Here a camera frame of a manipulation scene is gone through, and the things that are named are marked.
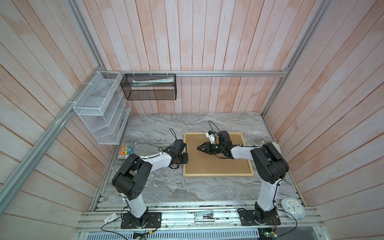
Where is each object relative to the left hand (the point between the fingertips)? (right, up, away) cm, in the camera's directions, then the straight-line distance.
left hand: (185, 160), depth 94 cm
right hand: (+9, +8, 0) cm, 12 cm away
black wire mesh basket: (-25, +51, +9) cm, 57 cm away
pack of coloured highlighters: (-39, +7, +4) cm, 40 cm away
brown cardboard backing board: (+10, 0, -2) cm, 10 cm away
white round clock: (+57, -20, -19) cm, 63 cm away
